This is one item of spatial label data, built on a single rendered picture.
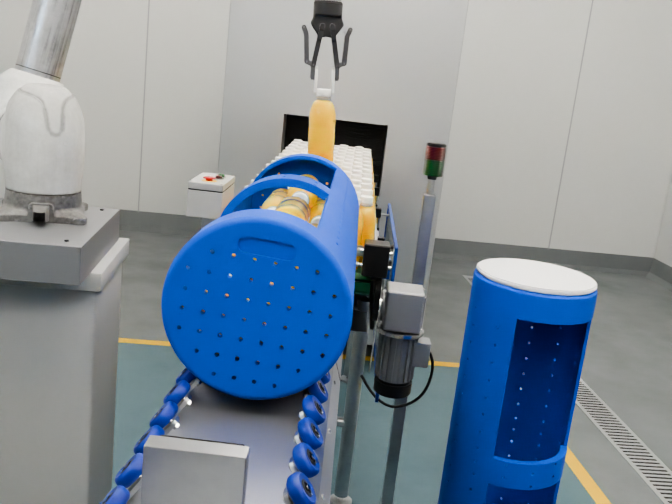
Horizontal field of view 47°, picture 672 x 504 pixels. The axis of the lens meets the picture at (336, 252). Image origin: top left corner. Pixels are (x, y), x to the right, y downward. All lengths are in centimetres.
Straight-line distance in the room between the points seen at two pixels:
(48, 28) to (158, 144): 450
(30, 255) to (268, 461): 68
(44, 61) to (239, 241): 91
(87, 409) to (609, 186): 573
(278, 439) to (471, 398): 81
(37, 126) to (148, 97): 468
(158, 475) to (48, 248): 81
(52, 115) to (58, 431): 66
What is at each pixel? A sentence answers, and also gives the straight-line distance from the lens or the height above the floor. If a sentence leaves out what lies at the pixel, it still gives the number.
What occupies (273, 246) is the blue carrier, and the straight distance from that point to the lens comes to 112.
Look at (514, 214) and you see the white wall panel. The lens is 671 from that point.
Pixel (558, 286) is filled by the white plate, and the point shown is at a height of 104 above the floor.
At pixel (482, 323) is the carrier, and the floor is 92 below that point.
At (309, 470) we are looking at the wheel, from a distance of 101.
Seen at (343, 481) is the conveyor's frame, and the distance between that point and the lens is 275.
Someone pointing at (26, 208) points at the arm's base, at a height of 110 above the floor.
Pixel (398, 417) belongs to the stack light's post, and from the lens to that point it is 264.
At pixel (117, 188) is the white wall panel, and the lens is 647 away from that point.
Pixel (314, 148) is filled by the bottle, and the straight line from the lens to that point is 207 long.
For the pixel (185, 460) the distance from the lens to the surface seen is 78.
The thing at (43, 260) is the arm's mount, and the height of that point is 104.
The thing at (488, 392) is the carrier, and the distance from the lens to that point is 183.
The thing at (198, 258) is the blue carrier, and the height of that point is 116.
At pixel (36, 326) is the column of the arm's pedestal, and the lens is 171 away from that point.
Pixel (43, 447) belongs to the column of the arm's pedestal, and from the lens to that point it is 181.
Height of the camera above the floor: 145
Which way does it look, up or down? 13 degrees down
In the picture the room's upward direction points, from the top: 6 degrees clockwise
